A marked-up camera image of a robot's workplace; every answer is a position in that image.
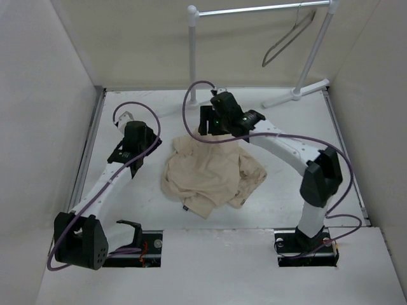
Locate beige trousers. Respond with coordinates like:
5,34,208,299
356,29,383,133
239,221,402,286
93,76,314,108
161,135,267,219

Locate white clothes rack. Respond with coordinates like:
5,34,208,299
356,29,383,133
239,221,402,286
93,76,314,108
152,0,341,117

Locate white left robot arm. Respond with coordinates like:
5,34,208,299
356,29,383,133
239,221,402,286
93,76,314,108
47,121,162,271

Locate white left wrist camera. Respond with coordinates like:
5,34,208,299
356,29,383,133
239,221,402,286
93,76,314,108
114,111,134,134

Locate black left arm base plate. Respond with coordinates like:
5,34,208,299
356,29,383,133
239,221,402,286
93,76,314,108
102,231,163,268

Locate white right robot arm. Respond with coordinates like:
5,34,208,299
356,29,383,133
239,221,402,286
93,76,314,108
198,91,343,253

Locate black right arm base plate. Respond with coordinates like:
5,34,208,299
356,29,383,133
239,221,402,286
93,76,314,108
273,228,340,268

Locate grey wire hanger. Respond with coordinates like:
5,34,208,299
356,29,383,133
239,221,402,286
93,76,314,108
261,9,317,68

